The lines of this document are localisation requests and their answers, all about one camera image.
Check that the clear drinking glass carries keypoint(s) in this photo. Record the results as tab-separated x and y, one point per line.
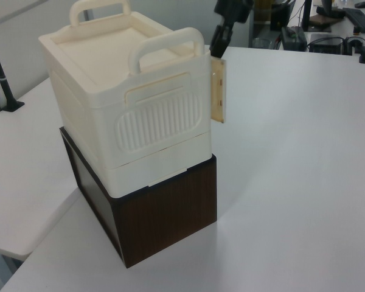
263	43

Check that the dark brown wooden box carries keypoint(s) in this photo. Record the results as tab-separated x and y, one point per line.
167	213

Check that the black camera stand pole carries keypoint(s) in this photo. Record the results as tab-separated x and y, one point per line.
1	76

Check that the black keyboard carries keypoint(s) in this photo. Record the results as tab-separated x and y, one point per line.
361	19

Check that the black monitor stand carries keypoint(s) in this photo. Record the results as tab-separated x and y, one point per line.
306	15

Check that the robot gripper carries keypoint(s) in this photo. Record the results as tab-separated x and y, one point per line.
232	9

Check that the cream plastic cabinet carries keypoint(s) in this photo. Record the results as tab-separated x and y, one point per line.
115	100

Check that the cream cabinet door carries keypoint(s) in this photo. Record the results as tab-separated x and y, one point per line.
218	91

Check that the black rectangular box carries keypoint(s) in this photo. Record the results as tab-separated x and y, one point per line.
327	44

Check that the black computer mouse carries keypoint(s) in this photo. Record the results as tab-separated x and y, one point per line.
361	5

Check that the black electronic device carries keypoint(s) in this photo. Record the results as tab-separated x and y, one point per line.
293	38

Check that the brown wooden board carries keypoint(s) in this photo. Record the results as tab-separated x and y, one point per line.
321	22

